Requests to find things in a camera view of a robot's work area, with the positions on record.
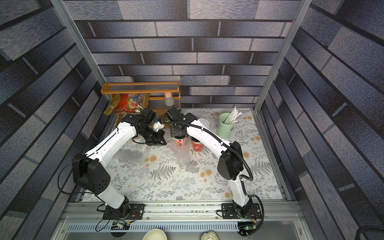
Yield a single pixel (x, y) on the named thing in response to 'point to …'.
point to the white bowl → (155, 234)
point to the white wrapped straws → (231, 119)
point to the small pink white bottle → (169, 99)
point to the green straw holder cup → (224, 130)
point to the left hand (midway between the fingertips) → (167, 142)
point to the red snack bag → (127, 103)
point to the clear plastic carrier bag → (181, 148)
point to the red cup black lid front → (197, 145)
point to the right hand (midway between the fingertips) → (177, 130)
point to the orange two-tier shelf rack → (164, 96)
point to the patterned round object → (210, 235)
